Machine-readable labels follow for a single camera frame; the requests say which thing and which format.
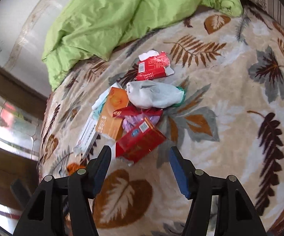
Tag crumpled white tissue wad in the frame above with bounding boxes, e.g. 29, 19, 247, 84
126, 80, 186, 109

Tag white medicine box blue stripe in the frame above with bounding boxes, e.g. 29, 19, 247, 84
73, 114, 98, 157

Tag green quilt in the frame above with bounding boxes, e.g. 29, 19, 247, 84
42, 0, 243, 89

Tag red cigarette box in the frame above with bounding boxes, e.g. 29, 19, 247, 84
115, 118, 166, 164

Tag red bag purple contents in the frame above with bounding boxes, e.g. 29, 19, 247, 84
113, 105, 163, 133

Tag leaf-patterned beige blanket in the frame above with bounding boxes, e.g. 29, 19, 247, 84
38, 5, 284, 235

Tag orange medicine box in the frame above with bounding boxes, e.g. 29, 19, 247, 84
96, 87, 129, 141

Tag red tissue pack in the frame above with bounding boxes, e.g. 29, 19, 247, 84
135, 50, 174, 81

